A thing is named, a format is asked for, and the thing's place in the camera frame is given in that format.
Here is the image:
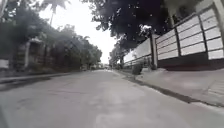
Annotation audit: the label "small green bush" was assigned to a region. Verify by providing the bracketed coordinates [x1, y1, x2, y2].
[131, 63, 144, 76]

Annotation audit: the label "grey concrete road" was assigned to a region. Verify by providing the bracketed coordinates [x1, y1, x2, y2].
[0, 69, 224, 128]

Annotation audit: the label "row of trees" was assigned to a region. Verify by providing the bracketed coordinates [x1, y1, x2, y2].
[0, 0, 103, 76]

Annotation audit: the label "large dark overhanging tree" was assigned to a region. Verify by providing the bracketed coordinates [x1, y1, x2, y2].
[81, 0, 198, 68]

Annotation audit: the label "stone gate pillars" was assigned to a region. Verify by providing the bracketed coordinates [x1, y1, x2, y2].
[16, 37, 56, 72]

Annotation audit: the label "pale concrete sidewalk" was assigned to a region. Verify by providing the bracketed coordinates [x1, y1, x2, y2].
[116, 67, 224, 108]

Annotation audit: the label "tall palm tree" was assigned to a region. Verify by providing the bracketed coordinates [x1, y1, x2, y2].
[40, 0, 72, 27]

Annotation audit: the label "low concrete kerb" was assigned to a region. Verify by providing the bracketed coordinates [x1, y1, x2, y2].
[0, 71, 84, 85]

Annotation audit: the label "white slatted fence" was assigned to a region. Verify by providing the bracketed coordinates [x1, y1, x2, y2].
[122, 1, 224, 70]

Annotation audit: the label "small white sign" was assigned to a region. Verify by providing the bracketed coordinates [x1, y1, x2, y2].
[0, 59, 10, 70]

